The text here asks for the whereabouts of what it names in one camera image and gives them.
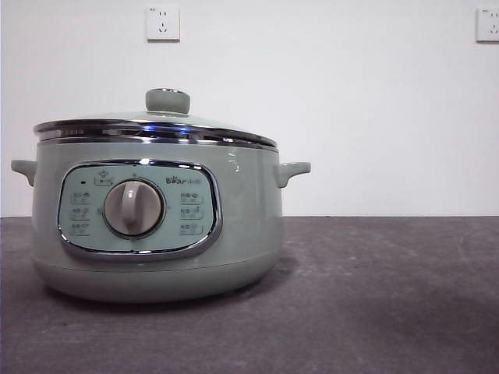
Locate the glass lid with green knob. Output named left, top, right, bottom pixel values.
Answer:
left=32, top=87, right=281, bottom=150

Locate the pale green electric pot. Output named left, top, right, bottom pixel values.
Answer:
left=10, top=138, right=313, bottom=305

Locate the white wall socket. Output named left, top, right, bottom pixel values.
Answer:
left=474, top=7, right=499, bottom=44
left=146, top=5, right=182, bottom=44

